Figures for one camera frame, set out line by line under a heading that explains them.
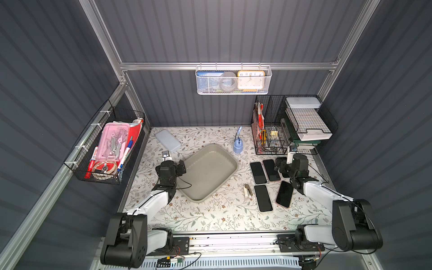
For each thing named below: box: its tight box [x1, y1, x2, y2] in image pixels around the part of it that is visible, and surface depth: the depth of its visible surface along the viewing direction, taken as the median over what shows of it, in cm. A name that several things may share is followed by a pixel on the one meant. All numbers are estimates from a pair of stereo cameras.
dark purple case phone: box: [249, 161, 267, 185], surface depth 98 cm
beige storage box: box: [176, 144, 239, 203], surface depth 101 cm
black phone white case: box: [253, 184, 274, 213], surface depth 89 cm
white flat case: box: [155, 129, 182, 152], surface depth 114 cm
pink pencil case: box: [96, 122, 130, 162], surface depth 73 cm
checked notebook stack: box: [285, 96, 333, 142], surface depth 101 cm
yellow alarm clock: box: [237, 70, 266, 93], surface depth 90 cm
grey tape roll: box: [218, 70, 238, 93], surface depth 89 cm
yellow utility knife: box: [261, 129, 268, 146], surface depth 115 cm
